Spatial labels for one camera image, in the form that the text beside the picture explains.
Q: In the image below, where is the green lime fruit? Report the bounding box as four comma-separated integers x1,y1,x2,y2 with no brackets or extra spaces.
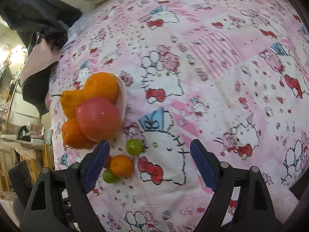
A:
102,169,119,184
126,139,143,156

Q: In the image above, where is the small orange mandarin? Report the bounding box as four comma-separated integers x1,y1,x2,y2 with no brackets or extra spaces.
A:
110,154,134,177

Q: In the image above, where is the wooden rack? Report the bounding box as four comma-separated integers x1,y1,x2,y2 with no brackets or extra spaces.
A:
1,135,54,205

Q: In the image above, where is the small red fruit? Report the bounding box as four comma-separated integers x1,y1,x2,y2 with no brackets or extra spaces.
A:
104,155,112,169

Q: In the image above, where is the orange lower left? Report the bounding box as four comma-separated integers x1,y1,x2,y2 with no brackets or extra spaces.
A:
62,117,96,149

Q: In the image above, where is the red apple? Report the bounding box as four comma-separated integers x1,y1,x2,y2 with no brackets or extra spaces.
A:
76,97,121,142

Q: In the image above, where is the orange pear-shaped fruit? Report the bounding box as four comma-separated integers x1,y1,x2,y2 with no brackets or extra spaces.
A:
51,90,84,119

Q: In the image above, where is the large orange top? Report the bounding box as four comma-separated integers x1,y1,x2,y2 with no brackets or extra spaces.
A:
83,72,118,104

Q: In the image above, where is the pink towel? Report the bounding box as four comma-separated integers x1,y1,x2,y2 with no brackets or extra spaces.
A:
20,37,62,116

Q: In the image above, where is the pink Hello Kitty bedspread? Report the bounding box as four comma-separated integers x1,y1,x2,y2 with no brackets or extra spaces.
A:
49,0,308,231

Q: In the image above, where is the black cloth on chair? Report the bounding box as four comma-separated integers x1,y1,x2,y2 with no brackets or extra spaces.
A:
1,0,82,52

